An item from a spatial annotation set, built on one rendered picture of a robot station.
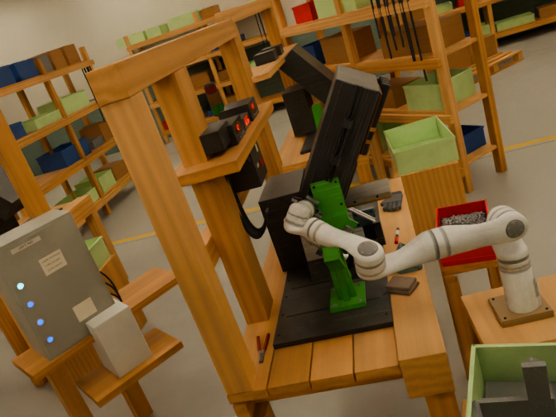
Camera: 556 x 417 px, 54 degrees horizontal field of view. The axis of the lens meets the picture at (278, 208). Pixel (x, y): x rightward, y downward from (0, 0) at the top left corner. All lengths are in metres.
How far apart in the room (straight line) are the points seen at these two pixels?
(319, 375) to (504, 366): 0.54
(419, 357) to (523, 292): 0.38
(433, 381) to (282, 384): 0.46
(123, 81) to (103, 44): 10.80
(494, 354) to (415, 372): 0.25
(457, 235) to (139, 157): 0.92
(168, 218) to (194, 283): 0.21
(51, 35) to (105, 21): 1.25
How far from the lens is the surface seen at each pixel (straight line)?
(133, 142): 1.51
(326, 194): 2.15
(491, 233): 1.70
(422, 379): 1.76
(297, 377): 1.81
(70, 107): 8.03
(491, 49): 9.39
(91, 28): 12.33
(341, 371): 1.77
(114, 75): 1.48
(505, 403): 1.34
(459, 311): 2.38
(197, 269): 1.61
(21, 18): 13.07
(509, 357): 1.63
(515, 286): 1.81
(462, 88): 4.90
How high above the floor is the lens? 1.96
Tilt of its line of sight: 20 degrees down
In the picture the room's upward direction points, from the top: 19 degrees counter-clockwise
